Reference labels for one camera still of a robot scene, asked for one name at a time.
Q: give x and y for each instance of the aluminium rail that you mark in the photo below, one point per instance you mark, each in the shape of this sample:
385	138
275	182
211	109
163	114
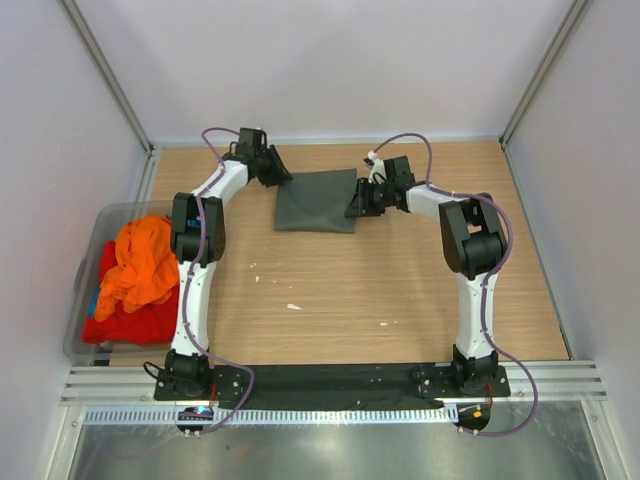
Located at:
566	380

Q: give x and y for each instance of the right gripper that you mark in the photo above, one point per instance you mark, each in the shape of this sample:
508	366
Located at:
360	204

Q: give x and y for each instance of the right aluminium frame post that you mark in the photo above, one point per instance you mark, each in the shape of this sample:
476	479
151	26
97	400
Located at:
569	24

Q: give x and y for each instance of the orange t shirt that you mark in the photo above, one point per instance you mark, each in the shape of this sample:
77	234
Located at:
146	270

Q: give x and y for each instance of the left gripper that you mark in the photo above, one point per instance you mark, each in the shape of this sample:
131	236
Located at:
279	173

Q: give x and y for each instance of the clear plastic bin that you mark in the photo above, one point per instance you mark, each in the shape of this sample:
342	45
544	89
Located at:
104	226

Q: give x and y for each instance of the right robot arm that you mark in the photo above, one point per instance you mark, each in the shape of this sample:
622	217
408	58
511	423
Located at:
474	246

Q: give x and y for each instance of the left aluminium frame post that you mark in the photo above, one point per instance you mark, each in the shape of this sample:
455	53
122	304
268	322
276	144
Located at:
100	62

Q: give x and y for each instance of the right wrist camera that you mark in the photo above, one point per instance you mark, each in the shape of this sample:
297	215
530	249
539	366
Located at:
377	172

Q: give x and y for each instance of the slotted cable duct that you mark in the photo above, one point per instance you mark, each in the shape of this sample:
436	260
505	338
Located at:
184	416

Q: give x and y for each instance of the aluminium frame post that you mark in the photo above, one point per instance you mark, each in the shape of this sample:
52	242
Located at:
100	62
569	24

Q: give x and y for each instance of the red t shirt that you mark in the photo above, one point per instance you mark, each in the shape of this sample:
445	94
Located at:
151	324

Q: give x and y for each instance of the grey t shirt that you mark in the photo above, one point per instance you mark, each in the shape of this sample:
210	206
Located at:
316	202

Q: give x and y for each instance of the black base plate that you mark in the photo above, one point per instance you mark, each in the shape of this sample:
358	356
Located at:
398	386

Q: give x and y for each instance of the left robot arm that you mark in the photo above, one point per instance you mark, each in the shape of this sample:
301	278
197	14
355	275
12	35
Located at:
198	241

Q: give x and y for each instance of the blue t shirt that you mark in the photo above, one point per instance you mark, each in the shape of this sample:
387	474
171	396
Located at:
93	305

